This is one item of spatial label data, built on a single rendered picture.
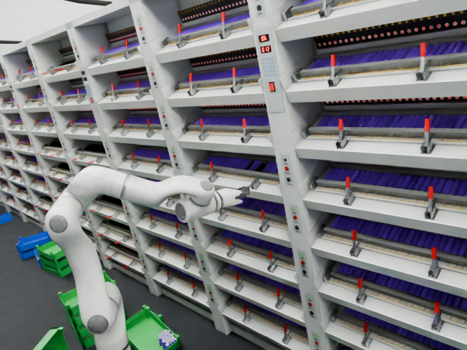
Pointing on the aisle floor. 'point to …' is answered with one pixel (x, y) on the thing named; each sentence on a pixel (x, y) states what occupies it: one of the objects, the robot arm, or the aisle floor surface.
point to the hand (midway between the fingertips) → (244, 191)
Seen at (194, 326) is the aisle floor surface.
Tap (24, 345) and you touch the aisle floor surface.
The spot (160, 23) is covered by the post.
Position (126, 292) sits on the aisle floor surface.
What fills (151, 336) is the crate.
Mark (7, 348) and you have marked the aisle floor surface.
